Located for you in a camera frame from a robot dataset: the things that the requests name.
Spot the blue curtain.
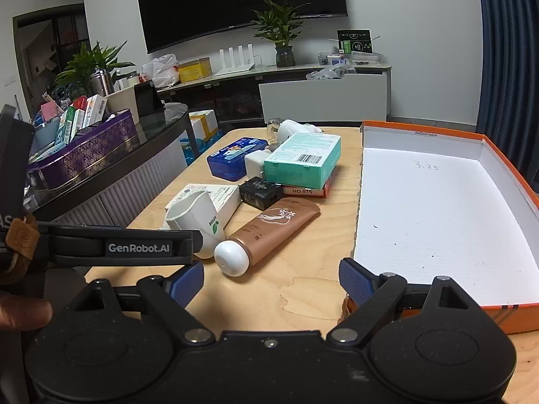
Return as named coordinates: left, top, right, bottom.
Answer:
left=475, top=0, right=539, bottom=177

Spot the white charger cube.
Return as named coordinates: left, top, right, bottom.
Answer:
left=244, top=148, right=275, bottom=177

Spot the white rectangular carton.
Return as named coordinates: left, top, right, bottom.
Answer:
left=165, top=183, right=242, bottom=228

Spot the white box yellow tape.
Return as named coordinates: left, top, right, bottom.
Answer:
left=189, top=109, right=220, bottom=141

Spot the white plug-in vaporizer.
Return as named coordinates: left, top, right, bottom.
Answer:
left=266, top=119, right=323, bottom=144

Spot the person's left hand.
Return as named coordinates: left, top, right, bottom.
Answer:
left=0, top=294, right=54, bottom=331

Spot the brown tube with white cap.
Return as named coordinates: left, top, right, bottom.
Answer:
left=214, top=198, right=321, bottom=277

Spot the black green product box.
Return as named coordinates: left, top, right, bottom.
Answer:
left=337, top=29, right=372, bottom=55

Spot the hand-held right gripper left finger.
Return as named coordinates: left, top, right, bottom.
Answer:
left=82, top=260, right=215, bottom=343

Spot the large leafy potted plant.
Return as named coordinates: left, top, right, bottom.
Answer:
left=55, top=41, right=135, bottom=93

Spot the purple tin box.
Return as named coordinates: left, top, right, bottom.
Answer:
left=26, top=108, right=136, bottom=192

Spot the red box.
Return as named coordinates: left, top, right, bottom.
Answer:
left=281, top=181, right=330, bottom=198

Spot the orange cardboard box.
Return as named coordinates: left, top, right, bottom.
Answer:
left=344, top=120, right=539, bottom=335

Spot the pile of medicine boxes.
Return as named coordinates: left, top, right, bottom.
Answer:
left=31, top=95, right=110, bottom=152

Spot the black box-shaped object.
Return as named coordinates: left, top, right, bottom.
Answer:
left=134, top=81, right=166, bottom=115

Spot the white router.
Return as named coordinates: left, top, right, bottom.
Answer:
left=216, top=44, right=256, bottom=77

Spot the white cup with green leaf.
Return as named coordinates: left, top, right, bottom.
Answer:
left=164, top=190, right=225, bottom=259

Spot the clear acrylic organiser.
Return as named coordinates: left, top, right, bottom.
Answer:
left=318, top=50, right=382, bottom=68

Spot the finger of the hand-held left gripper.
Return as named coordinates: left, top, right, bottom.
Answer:
left=177, top=228, right=205, bottom=261

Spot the small black box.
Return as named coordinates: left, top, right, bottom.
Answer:
left=239, top=177, right=284, bottom=211

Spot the potted plant in dark vase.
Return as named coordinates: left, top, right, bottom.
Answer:
left=251, top=0, right=310, bottom=68

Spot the blue plastic bag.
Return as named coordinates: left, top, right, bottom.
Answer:
left=180, top=128, right=224, bottom=165

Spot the black television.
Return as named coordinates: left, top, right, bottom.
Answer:
left=134, top=0, right=348, bottom=55

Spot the white plastic bag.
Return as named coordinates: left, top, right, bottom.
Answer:
left=141, top=54, right=181, bottom=89

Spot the dark glass-top side table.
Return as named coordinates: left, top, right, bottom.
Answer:
left=25, top=102, right=198, bottom=228

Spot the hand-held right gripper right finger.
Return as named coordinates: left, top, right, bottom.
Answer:
left=325, top=258, right=474, bottom=343

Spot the white cabinet drawer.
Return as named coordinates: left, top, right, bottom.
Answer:
left=258, top=73, right=387, bottom=129

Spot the cream storage box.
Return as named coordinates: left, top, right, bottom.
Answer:
left=105, top=86, right=139, bottom=125

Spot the clear plastic bag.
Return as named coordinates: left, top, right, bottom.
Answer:
left=307, top=66, right=346, bottom=80

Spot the television cabinet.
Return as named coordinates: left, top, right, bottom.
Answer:
left=156, top=62, right=392, bottom=131

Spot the teal bandage box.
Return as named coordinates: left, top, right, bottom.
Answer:
left=263, top=132, right=342, bottom=190

